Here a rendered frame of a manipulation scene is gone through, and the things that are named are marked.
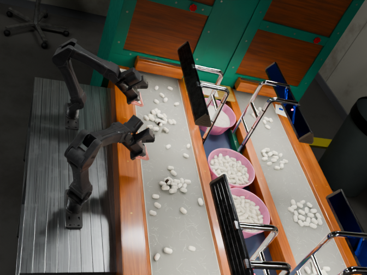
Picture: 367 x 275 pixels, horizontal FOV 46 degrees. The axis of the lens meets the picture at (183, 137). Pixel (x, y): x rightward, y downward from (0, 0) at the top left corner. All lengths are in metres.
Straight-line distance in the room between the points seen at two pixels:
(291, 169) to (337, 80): 2.73
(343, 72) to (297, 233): 3.14
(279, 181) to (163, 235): 0.82
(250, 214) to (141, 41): 1.18
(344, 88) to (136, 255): 3.72
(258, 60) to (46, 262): 1.77
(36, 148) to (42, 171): 0.14
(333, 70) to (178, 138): 3.20
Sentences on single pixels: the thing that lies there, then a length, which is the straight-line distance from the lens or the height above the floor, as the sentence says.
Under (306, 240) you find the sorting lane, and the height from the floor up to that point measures 0.74.
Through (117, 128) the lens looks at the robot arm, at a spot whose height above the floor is 1.07.
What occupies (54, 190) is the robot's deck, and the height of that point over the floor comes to 0.67.
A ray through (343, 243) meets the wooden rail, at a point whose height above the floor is 0.77.
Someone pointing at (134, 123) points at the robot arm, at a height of 1.04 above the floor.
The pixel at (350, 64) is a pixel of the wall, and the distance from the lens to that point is 5.05.
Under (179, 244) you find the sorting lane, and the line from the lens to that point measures 1.87.
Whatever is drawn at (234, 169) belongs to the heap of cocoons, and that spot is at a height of 0.74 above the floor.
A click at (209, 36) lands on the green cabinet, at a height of 1.09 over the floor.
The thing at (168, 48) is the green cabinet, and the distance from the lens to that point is 2.63.
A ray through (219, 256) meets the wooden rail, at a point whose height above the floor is 0.76.
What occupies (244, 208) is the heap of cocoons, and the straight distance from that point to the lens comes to 2.16.
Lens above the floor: 2.20
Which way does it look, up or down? 39 degrees down
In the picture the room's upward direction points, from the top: 25 degrees clockwise
